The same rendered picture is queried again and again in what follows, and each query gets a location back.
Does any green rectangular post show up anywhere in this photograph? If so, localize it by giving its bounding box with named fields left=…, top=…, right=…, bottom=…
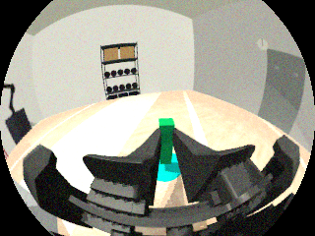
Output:
left=158, top=118, right=176, bottom=164

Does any teal flat circle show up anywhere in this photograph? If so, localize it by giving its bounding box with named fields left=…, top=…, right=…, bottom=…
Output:
left=157, top=153, right=181, bottom=181

